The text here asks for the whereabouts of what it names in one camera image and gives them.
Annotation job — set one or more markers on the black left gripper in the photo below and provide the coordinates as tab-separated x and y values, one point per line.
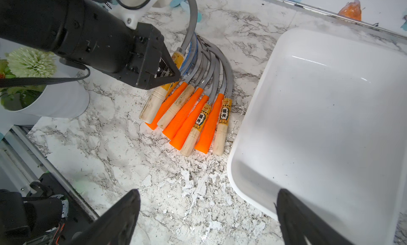
148	63

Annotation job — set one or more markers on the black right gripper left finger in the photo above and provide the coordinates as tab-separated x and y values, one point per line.
116	226

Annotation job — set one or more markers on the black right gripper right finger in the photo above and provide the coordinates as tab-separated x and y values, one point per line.
301	226

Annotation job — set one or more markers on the plain wooden handle sickle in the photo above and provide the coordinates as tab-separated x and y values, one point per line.
172	111

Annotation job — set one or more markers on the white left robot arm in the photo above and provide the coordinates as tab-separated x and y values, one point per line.
85	36

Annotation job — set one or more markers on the white plastic storage tray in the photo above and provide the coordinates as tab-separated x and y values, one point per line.
328	122

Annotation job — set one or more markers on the light blue plastic trowel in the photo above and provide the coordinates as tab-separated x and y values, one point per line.
184	4

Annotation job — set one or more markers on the potted artificial flowers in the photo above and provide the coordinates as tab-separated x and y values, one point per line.
32	84

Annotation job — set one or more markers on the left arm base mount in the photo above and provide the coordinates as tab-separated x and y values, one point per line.
48	215

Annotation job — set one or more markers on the labelled wooden handle sickle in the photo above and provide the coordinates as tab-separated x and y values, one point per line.
203	116

